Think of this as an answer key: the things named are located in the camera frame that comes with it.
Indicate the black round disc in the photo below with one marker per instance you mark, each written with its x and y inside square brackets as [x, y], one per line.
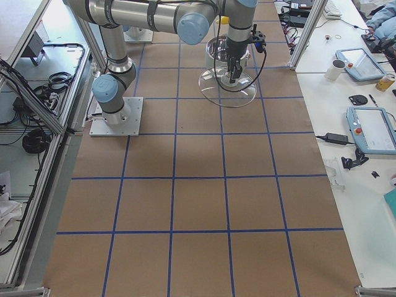
[358, 100]

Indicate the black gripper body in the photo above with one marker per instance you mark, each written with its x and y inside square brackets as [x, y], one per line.
[234, 49]

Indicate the glass pot lid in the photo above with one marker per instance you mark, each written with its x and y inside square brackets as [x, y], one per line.
[215, 85]

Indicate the aluminium frame post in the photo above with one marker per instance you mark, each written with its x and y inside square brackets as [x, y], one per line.
[308, 29]

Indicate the white mug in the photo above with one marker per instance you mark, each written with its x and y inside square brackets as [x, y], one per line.
[336, 68]

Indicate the black power brick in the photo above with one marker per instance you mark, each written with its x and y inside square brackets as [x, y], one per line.
[339, 139]

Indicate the mint green pot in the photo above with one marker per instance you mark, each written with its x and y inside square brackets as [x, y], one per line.
[221, 53]

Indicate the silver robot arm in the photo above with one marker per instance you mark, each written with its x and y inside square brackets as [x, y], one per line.
[190, 20]

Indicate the lower blue teach pendant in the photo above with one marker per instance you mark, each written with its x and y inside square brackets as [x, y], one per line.
[371, 130]

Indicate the yellow drink can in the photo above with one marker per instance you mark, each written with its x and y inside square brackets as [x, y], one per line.
[385, 82]

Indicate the upper blue teach pendant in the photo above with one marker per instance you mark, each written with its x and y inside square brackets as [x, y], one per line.
[360, 64]

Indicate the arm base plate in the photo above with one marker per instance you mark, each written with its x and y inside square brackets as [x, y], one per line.
[137, 35]
[123, 123]

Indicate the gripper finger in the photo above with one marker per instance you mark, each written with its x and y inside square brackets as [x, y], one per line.
[230, 68]
[236, 71]

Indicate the blue teach pendant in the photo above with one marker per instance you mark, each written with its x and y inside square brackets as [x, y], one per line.
[360, 64]
[371, 130]

